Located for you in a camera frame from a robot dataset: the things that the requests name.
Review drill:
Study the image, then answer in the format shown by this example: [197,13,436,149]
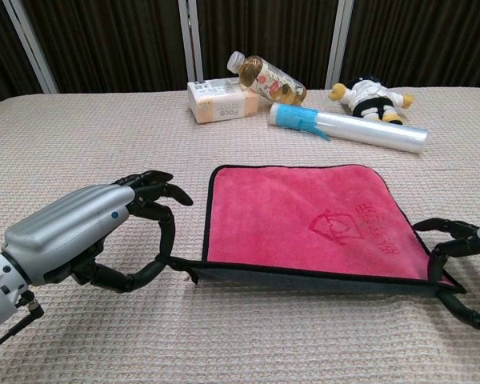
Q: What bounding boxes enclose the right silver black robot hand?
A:
[412,218,480,331]

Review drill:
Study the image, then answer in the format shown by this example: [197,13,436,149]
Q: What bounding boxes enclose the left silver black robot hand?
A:
[2,170,194,295]

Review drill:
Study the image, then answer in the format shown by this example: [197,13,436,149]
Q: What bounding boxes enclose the pink and black cloth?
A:
[170,164,467,295]

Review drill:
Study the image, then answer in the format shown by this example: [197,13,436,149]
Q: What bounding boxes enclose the beige cloth-covered table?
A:
[0,86,480,384]

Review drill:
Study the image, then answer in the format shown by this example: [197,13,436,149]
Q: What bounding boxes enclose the clear bag roll blue label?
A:
[268,102,430,155]

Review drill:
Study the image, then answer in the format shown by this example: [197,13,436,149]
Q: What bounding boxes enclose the black white plush toy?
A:
[330,73,415,124]

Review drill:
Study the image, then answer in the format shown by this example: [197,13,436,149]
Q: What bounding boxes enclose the black pleated curtain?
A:
[0,0,480,113]

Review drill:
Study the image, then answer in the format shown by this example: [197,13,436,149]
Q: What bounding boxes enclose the orange white tissue box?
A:
[186,78,260,126]

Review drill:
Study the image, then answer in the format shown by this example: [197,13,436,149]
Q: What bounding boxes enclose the yellow tea plastic bottle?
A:
[227,50,308,108]

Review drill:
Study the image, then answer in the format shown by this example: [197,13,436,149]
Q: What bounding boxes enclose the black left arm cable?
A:
[0,293,46,358]

